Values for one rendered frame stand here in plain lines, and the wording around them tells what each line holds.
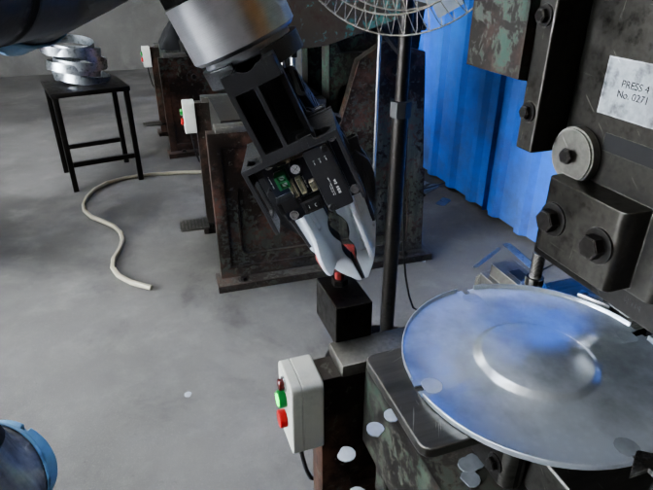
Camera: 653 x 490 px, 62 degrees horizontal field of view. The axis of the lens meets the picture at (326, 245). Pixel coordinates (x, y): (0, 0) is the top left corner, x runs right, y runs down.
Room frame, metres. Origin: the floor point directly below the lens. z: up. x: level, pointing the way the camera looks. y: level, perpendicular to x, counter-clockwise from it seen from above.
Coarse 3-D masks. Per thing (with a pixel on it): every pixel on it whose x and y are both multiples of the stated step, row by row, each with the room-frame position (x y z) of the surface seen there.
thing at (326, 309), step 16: (320, 288) 0.74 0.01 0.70; (336, 288) 0.73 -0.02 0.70; (352, 288) 0.73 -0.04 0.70; (320, 304) 0.74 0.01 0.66; (336, 304) 0.68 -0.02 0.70; (352, 304) 0.68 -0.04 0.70; (368, 304) 0.69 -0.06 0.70; (336, 320) 0.67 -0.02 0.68; (352, 320) 0.68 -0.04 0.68; (368, 320) 0.69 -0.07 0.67; (336, 336) 0.67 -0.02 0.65; (352, 336) 0.68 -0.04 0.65
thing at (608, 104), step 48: (624, 0) 0.51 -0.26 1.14; (624, 48) 0.50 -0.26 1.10; (576, 96) 0.54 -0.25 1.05; (624, 96) 0.48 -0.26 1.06; (576, 144) 0.51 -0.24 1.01; (624, 144) 0.47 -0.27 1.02; (576, 192) 0.47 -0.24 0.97; (624, 192) 0.46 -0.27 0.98; (576, 240) 0.46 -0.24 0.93; (624, 240) 0.42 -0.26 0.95; (624, 288) 0.43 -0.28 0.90
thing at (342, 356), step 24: (384, 336) 0.68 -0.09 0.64; (336, 360) 0.64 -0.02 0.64; (360, 360) 0.63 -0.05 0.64; (336, 384) 0.62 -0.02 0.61; (360, 384) 0.63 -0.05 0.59; (336, 408) 0.62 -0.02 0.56; (360, 408) 0.63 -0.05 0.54; (336, 432) 0.62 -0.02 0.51; (360, 432) 0.64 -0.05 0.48; (336, 456) 0.62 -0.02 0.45; (360, 456) 0.64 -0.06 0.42; (336, 480) 0.62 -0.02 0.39; (360, 480) 0.64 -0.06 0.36
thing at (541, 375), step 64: (448, 320) 0.53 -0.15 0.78; (512, 320) 0.53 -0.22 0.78; (576, 320) 0.53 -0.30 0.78; (448, 384) 0.42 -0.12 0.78; (512, 384) 0.42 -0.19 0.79; (576, 384) 0.42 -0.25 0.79; (640, 384) 0.42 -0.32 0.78; (512, 448) 0.34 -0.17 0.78; (576, 448) 0.34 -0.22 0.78; (640, 448) 0.34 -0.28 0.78
